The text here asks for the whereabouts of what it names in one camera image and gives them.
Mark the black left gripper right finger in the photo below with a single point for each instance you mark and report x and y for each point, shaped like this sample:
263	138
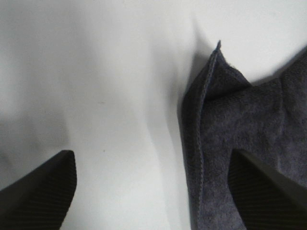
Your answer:
265	199

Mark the dark grey towel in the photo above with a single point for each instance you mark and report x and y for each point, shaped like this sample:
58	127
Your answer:
221	112

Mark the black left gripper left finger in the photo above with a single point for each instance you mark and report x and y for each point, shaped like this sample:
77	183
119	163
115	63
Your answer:
41	199

